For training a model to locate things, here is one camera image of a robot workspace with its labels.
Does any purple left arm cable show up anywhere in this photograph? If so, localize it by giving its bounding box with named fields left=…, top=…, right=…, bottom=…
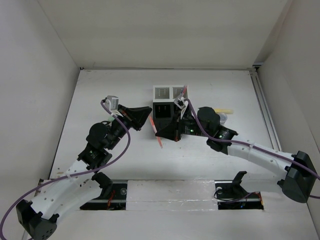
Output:
left=0, top=99, right=132, bottom=240

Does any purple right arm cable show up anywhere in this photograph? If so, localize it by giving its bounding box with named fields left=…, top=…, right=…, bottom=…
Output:
left=184, top=98, right=320, bottom=181

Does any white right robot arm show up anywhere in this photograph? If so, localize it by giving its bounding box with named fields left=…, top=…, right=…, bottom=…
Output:
left=153, top=103, right=320, bottom=203

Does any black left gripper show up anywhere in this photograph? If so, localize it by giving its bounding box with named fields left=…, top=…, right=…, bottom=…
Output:
left=105, top=104, right=152, bottom=150

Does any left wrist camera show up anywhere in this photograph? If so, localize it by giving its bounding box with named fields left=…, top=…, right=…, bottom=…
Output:
left=104, top=95, right=119, bottom=112

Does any white slotted organizer box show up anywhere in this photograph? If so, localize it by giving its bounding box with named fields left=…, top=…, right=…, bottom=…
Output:
left=152, top=85, right=188, bottom=103

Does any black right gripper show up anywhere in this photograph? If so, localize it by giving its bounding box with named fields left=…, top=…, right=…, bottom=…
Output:
left=155, top=110, right=211, bottom=142

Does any black slotted organizer box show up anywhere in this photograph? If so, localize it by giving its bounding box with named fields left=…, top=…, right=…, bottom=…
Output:
left=153, top=102, right=191, bottom=132

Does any yellow highlighter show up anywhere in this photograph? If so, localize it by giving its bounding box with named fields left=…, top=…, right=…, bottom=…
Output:
left=214, top=108, right=234, bottom=115

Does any clear jar of paperclips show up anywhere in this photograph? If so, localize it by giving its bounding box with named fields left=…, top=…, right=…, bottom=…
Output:
left=218, top=112, right=228, bottom=125

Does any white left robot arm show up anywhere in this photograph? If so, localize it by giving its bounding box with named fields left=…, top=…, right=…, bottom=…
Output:
left=16, top=105, right=152, bottom=240

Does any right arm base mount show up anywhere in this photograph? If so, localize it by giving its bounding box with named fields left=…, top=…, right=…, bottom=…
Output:
left=213, top=171, right=264, bottom=210

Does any orange red pen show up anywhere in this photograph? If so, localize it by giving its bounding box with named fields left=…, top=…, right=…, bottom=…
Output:
left=148, top=115, right=163, bottom=149

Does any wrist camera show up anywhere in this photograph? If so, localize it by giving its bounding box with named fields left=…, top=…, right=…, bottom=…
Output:
left=173, top=94, right=189, bottom=110
left=104, top=95, right=119, bottom=112

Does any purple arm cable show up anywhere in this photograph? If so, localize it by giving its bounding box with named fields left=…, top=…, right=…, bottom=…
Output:
left=184, top=98, right=320, bottom=181
left=0, top=99, right=132, bottom=240

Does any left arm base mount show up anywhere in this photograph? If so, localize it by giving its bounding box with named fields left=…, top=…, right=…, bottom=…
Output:
left=80, top=172, right=128, bottom=211

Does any green highlighter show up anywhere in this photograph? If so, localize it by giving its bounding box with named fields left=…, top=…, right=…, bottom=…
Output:
left=108, top=115, right=114, bottom=122

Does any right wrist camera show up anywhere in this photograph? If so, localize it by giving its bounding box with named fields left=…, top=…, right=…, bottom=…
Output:
left=173, top=94, right=189, bottom=110

